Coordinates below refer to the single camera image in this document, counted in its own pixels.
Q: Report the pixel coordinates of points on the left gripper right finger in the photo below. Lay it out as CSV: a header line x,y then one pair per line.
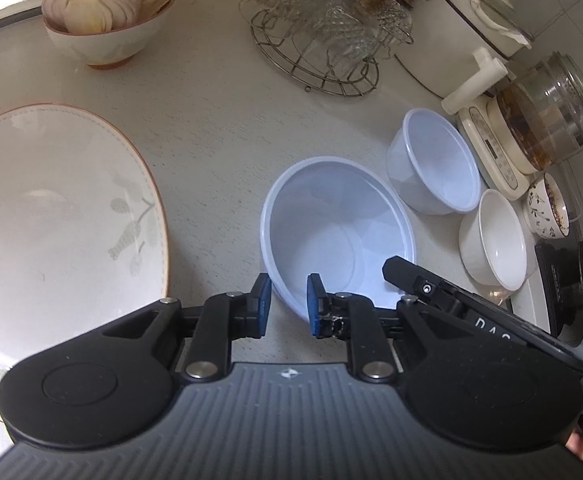
x,y
365,329

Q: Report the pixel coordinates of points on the white plate leaf pattern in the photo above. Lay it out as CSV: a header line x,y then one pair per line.
x,y
83,234

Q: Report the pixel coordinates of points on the blue-white plastic bowl back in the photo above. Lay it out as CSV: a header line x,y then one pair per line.
x,y
431,166

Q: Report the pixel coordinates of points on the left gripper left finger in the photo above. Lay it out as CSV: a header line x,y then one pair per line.
x,y
212,328

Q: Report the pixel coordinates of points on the wire glass cup rack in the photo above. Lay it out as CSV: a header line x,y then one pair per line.
x,y
332,46

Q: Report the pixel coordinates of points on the garlic bulb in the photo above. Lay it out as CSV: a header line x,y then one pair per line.
x,y
91,17

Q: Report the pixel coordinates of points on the blue-white plastic bowl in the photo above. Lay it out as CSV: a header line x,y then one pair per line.
x,y
330,216
431,166

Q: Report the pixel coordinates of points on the white ceramic bowl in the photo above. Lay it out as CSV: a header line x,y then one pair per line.
x,y
492,245

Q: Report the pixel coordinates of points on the small patterned bowl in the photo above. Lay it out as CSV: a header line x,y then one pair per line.
x,y
545,209

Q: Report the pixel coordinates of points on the person right hand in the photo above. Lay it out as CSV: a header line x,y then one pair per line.
x,y
575,444

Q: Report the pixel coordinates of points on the glass kettle on base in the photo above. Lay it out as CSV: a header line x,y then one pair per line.
x,y
533,123

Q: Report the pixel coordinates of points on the white electric cooking pot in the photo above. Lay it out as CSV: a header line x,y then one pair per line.
x,y
461,48

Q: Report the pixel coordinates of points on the bowl with garlic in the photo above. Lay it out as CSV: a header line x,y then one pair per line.
x,y
109,49

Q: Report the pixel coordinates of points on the blue-white plastic bowl front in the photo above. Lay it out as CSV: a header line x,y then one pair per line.
x,y
330,216

